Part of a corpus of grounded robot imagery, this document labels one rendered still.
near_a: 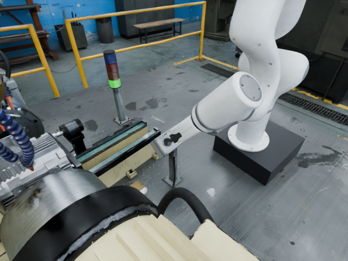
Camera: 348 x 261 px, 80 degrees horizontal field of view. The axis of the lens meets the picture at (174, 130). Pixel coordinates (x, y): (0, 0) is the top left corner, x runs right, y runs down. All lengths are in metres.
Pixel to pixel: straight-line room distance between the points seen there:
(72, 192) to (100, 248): 0.32
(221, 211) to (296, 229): 0.27
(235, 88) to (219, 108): 0.06
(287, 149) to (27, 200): 0.96
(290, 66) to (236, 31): 0.38
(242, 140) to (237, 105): 0.58
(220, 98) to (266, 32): 0.15
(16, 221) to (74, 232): 0.35
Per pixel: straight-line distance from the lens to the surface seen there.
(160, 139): 0.72
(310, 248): 0.93
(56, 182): 0.56
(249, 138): 0.99
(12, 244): 0.57
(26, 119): 0.98
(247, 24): 0.46
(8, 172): 0.76
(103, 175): 0.91
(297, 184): 1.09
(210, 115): 0.48
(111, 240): 0.23
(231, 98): 0.43
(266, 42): 0.47
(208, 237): 0.26
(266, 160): 0.99
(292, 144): 1.11
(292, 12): 0.73
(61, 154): 0.75
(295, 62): 0.81
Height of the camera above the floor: 1.55
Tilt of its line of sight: 38 degrees down
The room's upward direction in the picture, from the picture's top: straight up
